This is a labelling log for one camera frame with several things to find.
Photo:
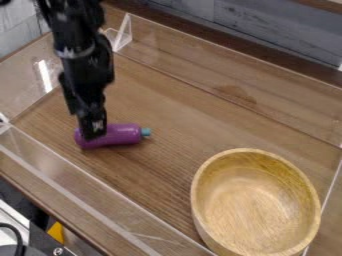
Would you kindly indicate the yellow black equipment base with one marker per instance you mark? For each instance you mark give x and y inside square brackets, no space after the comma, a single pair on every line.
[40,229]

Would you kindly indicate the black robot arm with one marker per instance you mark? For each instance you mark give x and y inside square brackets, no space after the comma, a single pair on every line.
[75,17]

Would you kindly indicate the clear acrylic corner bracket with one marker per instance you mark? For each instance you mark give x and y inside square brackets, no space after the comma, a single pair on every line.
[119,37]

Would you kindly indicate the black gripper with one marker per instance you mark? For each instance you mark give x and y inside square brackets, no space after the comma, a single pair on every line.
[87,60]

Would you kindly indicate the purple toy eggplant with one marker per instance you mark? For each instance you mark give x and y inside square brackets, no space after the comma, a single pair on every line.
[120,134]

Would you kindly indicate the brown wooden bowl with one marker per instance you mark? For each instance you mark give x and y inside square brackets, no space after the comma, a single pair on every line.
[254,204]

